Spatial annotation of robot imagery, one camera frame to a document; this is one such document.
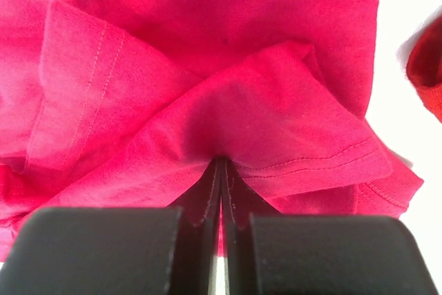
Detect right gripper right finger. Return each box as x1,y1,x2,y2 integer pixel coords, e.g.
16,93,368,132
220,159,437,294

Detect red t shirt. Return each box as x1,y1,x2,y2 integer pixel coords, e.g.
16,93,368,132
406,16,442,122

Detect magenta t shirt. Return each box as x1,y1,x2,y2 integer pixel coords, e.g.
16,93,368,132
1,0,423,257

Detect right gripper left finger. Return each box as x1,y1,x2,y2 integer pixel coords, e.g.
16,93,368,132
1,160,222,294

